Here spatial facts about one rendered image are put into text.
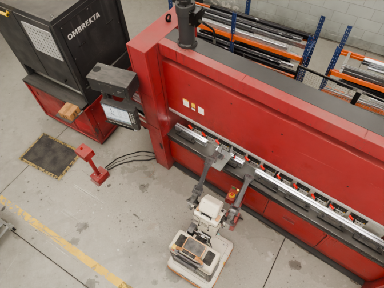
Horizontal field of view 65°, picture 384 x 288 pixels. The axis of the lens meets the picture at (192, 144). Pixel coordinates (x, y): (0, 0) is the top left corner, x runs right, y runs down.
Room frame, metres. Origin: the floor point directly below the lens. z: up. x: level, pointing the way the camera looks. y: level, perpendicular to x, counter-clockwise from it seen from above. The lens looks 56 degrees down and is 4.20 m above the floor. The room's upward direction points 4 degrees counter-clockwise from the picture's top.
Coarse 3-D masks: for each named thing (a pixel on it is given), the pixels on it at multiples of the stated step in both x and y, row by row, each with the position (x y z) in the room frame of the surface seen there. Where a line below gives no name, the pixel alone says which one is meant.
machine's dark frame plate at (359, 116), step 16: (176, 32) 2.65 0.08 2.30; (208, 48) 2.37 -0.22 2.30; (224, 64) 2.13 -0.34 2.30; (240, 64) 2.12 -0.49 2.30; (256, 64) 2.10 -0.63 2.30; (272, 80) 1.89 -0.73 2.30; (288, 80) 1.88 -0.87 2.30; (304, 96) 1.68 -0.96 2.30; (320, 96) 1.67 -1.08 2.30; (336, 112) 1.49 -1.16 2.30; (352, 112) 1.48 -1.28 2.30; (368, 112) 1.47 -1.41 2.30; (368, 128) 1.32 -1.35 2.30
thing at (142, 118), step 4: (136, 92) 3.13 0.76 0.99; (136, 96) 3.15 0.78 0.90; (136, 100) 3.14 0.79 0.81; (140, 100) 3.08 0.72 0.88; (140, 104) 3.13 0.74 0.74; (140, 116) 3.18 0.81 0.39; (144, 116) 3.09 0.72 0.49; (140, 120) 3.20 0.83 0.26; (144, 120) 3.13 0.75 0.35; (140, 124) 3.21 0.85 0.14; (144, 124) 3.15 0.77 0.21; (144, 128) 3.19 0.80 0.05
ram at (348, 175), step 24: (168, 72) 2.47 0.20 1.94; (192, 72) 2.31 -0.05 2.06; (168, 96) 2.51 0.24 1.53; (192, 96) 2.28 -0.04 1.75; (216, 96) 2.08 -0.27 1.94; (240, 96) 1.95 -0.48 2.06; (216, 120) 2.07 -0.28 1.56; (240, 120) 1.89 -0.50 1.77; (264, 120) 1.74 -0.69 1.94; (288, 120) 1.63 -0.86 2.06; (240, 144) 1.86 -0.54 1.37; (264, 144) 1.70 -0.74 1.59; (288, 144) 1.56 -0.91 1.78; (312, 144) 1.44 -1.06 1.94; (336, 144) 1.34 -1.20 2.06; (288, 168) 1.50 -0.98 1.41; (312, 168) 1.37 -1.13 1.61; (336, 168) 1.26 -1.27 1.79; (360, 168) 1.17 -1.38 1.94; (336, 192) 1.18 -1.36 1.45; (360, 192) 1.08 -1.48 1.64; (360, 216) 0.99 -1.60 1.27
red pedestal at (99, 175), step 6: (84, 144) 2.41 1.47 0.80; (78, 150) 2.31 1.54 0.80; (84, 150) 2.30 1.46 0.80; (90, 150) 2.30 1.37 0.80; (78, 156) 2.29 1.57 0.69; (84, 156) 2.21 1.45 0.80; (90, 156) 2.25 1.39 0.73; (90, 162) 2.28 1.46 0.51; (96, 168) 2.31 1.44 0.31; (102, 168) 2.41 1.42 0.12; (96, 174) 2.30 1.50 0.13; (102, 174) 2.30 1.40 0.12; (108, 174) 2.34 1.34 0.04; (90, 180) 2.27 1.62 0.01; (96, 180) 2.21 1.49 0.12; (102, 180) 2.24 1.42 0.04
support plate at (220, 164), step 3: (228, 156) 1.94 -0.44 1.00; (231, 156) 1.94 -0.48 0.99; (219, 159) 1.90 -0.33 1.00; (222, 159) 1.90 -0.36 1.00; (225, 159) 1.89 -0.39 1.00; (228, 159) 1.89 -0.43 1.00; (216, 162) 1.86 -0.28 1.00; (219, 162) 1.86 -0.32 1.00; (222, 162) 1.86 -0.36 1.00; (225, 162) 1.85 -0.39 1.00; (213, 165) 1.83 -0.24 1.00; (216, 165) 1.82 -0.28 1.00; (219, 165) 1.82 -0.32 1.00; (222, 165) 1.82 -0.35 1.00; (216, 168) 1.78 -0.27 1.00; (219, 168) 1.78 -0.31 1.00
